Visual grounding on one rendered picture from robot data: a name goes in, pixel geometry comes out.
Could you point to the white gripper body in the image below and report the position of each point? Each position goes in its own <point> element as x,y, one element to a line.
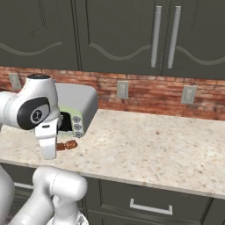
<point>48,143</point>

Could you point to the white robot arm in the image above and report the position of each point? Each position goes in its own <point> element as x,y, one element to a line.
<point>44,187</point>

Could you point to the brown kebab skewer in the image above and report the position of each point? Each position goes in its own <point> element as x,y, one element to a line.
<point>70,144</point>

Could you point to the dark grey base cupboard door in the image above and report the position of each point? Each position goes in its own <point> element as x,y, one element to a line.
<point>216,212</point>

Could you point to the dark grey drawer front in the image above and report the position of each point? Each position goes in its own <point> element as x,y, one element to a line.
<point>20,174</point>
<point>181,205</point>

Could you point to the grey green toaster oven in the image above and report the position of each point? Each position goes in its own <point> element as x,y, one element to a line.
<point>79,99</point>

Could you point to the grey wall socket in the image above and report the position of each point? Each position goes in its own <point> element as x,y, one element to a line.
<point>188,94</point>
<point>122,89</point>
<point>14,81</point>

